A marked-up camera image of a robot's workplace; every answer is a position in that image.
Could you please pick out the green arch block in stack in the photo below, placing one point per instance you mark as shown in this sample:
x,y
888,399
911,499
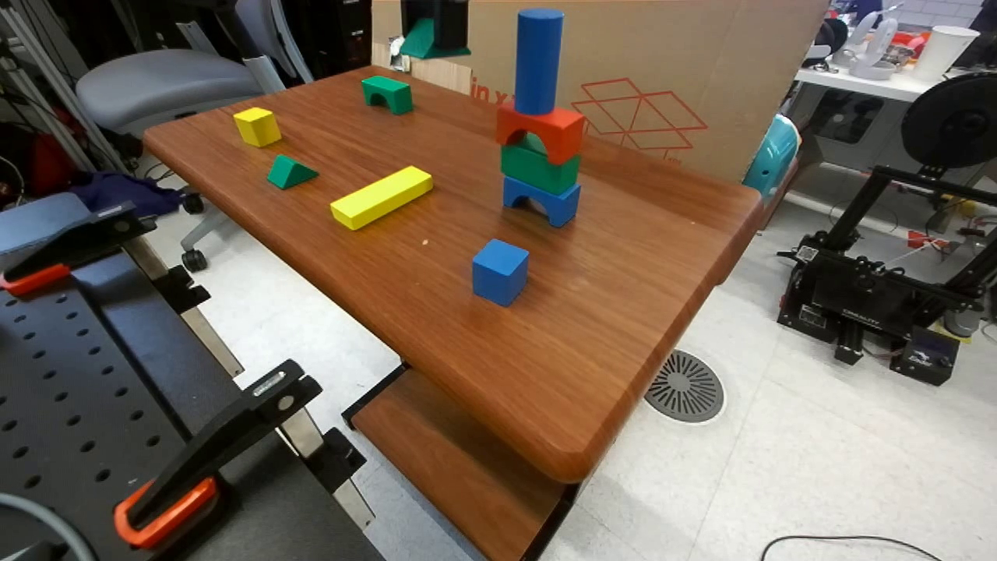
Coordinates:
x,y
536,169

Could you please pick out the long yellow rectangular block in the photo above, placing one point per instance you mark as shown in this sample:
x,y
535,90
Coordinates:
x,y
382,197

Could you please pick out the red arch block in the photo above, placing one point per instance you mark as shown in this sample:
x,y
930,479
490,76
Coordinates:
x,y
557,131

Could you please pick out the black perforated breadboard plate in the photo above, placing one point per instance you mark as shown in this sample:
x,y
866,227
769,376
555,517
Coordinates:
x,y
103,385

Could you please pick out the wooden keyboard tray shelf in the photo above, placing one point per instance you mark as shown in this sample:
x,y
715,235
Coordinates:
x,y
499,503

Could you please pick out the round floor drain grate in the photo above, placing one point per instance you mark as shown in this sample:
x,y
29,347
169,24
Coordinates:
x,y
685,390

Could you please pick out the yellow cube block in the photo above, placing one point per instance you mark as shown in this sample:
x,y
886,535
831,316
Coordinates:
x,y
255,127

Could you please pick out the blue cube block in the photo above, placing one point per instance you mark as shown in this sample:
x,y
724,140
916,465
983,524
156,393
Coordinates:
x,y
499,273

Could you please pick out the orange black clamp far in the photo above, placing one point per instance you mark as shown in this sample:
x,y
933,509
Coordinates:
x,y
77,247

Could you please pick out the orange black clamp near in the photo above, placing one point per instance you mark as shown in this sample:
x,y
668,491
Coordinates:
x,y
178,492

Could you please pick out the orange black clamp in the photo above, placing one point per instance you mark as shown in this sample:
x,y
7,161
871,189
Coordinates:
x,y
77,247
178,492

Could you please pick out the brown cardboard box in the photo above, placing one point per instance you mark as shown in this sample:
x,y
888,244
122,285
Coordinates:
x,y
691,81

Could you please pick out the blue arch block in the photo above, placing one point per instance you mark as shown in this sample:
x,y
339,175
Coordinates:
x,y
555,207

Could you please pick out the grey office chair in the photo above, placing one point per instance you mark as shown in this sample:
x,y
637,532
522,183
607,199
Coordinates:
x,y
145,89

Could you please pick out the blue cylinder block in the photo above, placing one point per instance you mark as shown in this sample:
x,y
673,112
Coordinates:
x,y
536,61

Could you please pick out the green arch block on table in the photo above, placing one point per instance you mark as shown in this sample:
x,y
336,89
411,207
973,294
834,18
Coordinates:
x,y
386,90

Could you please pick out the green triangular block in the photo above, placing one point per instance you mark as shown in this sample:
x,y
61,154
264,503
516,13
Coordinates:
x,y
286,173

